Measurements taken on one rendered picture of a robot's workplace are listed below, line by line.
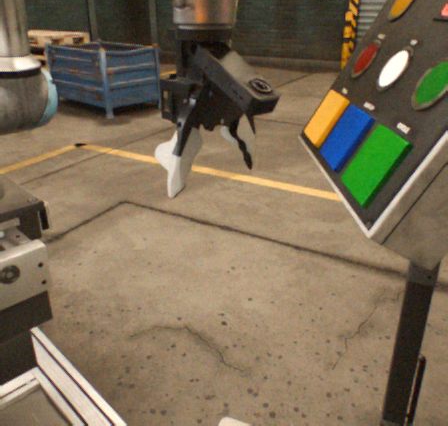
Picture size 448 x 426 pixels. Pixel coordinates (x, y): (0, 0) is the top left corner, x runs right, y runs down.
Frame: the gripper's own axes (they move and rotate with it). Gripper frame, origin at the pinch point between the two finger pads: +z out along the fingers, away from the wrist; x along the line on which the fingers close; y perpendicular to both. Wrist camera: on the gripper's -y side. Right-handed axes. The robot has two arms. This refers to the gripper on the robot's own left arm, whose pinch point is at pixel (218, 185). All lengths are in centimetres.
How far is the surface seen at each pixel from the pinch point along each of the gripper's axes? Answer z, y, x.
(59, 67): 48, 479, -204
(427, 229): -3.4, -27.7, -0.4
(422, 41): -18.8, -19.0, -13.3
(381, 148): -9.2, -20.9, -3.0
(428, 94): -14.7, -23.7, -5.3
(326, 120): -7.6, -7.1, -14.4
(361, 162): -7.1, -18.8, -3.3
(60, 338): 94, 97, -10
